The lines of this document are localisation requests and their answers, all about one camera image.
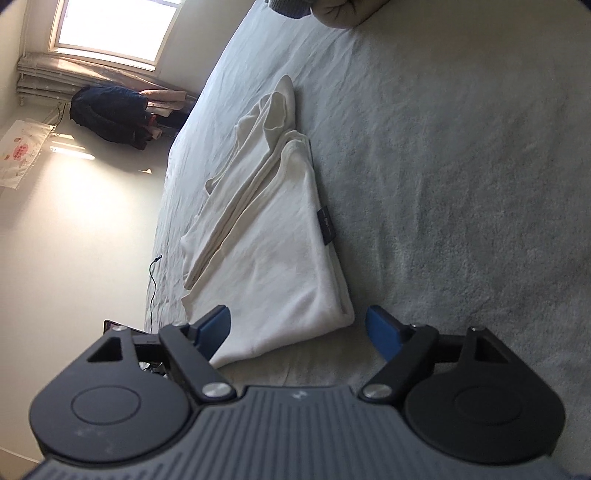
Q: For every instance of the dark blue hanging jacket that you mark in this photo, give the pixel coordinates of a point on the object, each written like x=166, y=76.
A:
x=111, y=115

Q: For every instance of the grey fuzzy blanket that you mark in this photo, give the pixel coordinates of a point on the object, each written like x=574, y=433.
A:
x=461, y=184

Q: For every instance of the wall poster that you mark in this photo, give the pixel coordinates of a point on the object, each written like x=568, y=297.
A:
x=23, y=154

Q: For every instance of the bed with pale sheet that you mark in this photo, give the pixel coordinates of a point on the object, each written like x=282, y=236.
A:
x=207, y=129

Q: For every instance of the pink hanging clothes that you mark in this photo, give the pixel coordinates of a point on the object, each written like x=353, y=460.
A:
x=166, y=104

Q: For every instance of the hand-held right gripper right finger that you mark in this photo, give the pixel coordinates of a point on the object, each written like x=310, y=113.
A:
x=383, y=330

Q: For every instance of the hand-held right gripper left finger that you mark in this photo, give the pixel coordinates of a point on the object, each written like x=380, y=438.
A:
x=212, y=330

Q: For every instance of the white printed sweatshirt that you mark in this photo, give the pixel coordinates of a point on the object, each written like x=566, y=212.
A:
x=277, y=240

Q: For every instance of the window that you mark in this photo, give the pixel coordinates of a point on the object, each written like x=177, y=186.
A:
x=115, y=23

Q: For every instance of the wall radiator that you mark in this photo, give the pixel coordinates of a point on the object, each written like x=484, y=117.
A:
x=34, y=94

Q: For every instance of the grey folded sweater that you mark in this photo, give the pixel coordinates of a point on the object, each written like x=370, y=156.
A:
x=288, y=7

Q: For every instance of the cream folded garment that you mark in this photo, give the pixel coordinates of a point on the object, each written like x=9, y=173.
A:
x=351, y=11

